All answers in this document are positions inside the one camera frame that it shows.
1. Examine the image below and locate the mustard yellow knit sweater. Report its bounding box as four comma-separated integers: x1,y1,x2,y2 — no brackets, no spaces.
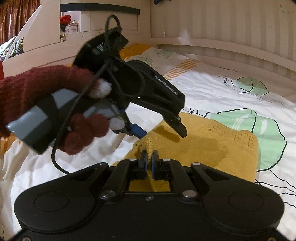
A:
125,113,258,182

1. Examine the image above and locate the left hand maroon glove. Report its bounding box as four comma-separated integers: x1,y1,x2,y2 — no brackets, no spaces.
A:
1,65,125,155

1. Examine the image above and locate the white leaf-print duvet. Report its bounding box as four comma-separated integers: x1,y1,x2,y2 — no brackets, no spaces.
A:
0,47,296,240

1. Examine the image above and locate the orange bed sheet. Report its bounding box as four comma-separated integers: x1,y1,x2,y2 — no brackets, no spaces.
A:
119,44,152,60

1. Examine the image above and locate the red item on shelf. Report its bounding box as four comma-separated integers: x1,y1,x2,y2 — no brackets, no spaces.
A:
59,15,79,33

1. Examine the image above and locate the brown curtain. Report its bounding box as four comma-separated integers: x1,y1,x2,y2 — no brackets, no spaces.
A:
0,0,41,44

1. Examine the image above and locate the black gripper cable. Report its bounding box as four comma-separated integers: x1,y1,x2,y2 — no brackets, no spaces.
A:
51,14,123,175

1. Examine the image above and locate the beige wooden bed frame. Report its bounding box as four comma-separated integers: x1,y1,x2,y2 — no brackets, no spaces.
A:
17,1,295,80

